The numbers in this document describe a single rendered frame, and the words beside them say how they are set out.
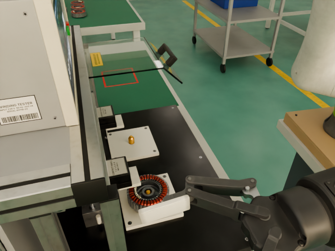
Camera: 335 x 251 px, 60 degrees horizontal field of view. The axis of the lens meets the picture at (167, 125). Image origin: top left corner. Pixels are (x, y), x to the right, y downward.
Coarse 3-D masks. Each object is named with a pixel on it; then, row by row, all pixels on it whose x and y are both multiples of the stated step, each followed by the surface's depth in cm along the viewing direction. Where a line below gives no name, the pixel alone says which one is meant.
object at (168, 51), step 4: (164, 44) 92; (160, 48) 93; (164, 48) 91; (168, 48) 89; (160, 52) 93; (164, 52) 93; (168, 52) 88; (172, 56) 85; (168, 60) 85; (172, 60) 85; (168, 64) 86; (172, 64) 86
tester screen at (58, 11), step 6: (60, 6) 58; (54, 12) 41; (60, 12) 55; (60, 18) 52; (60, 24) 49; (60, 30) 47; (60, 36) 45; (66, 36) 61; (66, 42) 57; (66, 48) 54; (66, 54) 51; (66, 60) 48; (66, 66) 46; (72, 72) 59
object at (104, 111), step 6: (102, 108) 88; (108, 108) 88; (102, 114) 86; (108, 114) 86; (114, 114) 86; (102, 120) 85; (108, 120) 85; (114, 120) 86; (120, 120) 90; (102, 126) 86; (108, 126) 86; (114, 126) 87; (120, 126) 88
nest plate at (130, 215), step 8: (160, 176) 85; (168, 184) 82; (120, 192) 80; (120, 200) 78; (128, 208) 76; (128, 216) 74; (136, 216) 74; (168, 216) 74; (176, 216) 74; (128, 224) 72; (136, 224) 72; (144, 224) 72
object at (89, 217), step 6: (96, 204) 72; (84, 210) 70; (90, 210) 70; (96, 210) 70; (84, 216) 70; (90, 216) 70; (84, 222) 71; (90, 222) 72; (96, 222) 72; (102, 222) 73
